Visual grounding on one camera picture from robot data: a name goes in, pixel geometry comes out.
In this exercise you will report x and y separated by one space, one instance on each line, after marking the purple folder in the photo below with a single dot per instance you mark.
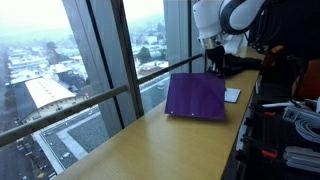
196 95

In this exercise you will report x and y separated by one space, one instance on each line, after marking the orange rounded object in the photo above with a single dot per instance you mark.
308 80

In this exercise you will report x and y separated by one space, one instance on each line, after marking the aluminium extrusion rail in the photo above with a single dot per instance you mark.
301 158
296 113

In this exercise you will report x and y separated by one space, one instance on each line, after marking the white flat board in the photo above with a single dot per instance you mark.
232 95

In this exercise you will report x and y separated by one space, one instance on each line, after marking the black bulky object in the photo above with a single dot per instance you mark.
243 63

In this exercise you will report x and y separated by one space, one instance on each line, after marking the black perforated breadboard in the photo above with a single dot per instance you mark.
266 136

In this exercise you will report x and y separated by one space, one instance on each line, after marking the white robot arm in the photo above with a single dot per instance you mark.
213 16

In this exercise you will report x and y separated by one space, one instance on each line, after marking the metal window handrail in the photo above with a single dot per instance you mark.
73 108

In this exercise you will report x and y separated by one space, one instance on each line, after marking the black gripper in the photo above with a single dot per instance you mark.
215 55

